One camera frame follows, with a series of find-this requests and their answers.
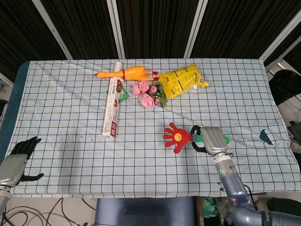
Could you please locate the yellow rubber chicken toy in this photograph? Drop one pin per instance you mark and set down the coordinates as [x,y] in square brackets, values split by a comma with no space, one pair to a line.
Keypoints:
[131,73]

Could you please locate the black bag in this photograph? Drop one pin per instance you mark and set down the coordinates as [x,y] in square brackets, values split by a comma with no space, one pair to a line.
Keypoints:
[285,86]

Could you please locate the checkered blue tablecloth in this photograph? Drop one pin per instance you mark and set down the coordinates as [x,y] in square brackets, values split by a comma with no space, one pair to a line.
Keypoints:
[150,117]

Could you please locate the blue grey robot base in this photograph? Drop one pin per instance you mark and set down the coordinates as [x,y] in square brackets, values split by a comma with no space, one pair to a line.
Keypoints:
[144,212]

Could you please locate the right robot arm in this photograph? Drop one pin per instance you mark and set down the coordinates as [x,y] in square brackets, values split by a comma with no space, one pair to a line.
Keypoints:
[249,202]

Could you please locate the pink artificial flower bouquet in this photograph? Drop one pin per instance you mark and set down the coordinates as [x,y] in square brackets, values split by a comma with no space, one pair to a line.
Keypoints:
[148,94]

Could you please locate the green plastic bag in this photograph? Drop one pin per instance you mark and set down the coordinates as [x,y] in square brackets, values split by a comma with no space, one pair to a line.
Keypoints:
[210,208]

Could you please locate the small green packet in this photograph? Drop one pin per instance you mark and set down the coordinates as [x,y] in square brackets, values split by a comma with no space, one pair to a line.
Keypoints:
[124,94]

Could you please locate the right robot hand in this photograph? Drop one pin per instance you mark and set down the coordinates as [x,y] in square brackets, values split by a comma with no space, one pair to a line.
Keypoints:
[212,140]

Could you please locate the red hand clapper toy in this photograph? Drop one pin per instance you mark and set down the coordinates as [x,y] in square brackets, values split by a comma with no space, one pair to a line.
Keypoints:
[177,138]

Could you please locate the long white wrap box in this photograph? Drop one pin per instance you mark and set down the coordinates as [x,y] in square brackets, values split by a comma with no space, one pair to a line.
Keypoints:
[113,103]

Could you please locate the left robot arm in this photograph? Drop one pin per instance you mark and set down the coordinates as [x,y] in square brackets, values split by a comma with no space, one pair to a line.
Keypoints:
[3,197]

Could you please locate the yellow snack bag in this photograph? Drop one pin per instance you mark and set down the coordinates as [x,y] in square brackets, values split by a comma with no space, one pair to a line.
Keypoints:
[181,80]

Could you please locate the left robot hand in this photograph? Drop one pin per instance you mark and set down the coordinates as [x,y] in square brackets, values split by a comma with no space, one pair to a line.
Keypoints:
[16,163]

